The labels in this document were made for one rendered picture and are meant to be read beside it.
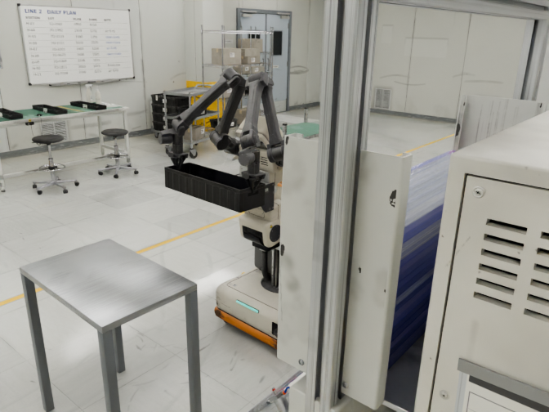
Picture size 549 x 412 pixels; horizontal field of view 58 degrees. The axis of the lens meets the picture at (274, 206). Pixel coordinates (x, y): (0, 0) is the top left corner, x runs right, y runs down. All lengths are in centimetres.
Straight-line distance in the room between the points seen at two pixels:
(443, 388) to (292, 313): 20
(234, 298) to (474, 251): 266
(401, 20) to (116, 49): 629
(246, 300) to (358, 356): 245
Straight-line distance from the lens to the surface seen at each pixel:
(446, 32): 1155
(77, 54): 847
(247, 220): 285
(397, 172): 53
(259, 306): 301
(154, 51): 929
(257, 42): 1016
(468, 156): 51
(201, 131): 780
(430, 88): 1168
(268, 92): 256
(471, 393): 61
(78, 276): 233
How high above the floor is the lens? 183
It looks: 20 degrees down
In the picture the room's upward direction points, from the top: 1 degrees clockwise
